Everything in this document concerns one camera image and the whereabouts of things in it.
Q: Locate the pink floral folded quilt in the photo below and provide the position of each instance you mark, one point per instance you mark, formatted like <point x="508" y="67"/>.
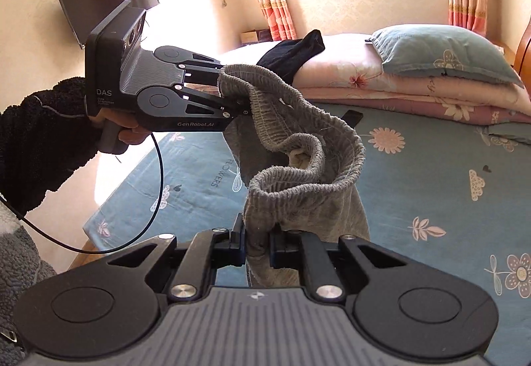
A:
<point x="349" y="71"/>

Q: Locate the black smartphone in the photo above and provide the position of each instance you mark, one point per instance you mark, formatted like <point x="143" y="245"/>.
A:
<point x="352" y="118"/>

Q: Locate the cardboard box by window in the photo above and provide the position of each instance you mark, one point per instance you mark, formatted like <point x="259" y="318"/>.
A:
<point x="255" y="36"/>

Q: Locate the grey sweatpants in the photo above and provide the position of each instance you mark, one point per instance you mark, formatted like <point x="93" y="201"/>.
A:
<point x="299" y="163"/>

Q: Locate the black fleece sleeve forearm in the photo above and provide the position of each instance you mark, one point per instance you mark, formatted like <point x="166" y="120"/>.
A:
<point x="44" y="139"/>

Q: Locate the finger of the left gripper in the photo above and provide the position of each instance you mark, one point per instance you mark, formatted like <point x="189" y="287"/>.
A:
<point x="200" y="72"/>
<point x="201" y="103"/>

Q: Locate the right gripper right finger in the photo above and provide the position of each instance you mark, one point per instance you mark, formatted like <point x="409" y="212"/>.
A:
<point x="304" y="252"/>

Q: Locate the person's left hand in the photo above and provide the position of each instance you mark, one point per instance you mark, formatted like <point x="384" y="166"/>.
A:
<point x="132" y="133"/>

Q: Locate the blue floral bed sheet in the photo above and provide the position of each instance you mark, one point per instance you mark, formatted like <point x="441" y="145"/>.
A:
<point x="441" y="192"/>

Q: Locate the black garment on quilt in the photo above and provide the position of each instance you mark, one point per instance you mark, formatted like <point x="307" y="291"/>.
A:
<point x="286" y="58"/>

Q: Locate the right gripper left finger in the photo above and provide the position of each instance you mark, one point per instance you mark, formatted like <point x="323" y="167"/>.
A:
<point x="208" y="251"/>

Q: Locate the orange wooden headboard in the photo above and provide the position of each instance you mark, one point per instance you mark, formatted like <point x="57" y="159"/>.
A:
<point x="522" y="62"/>

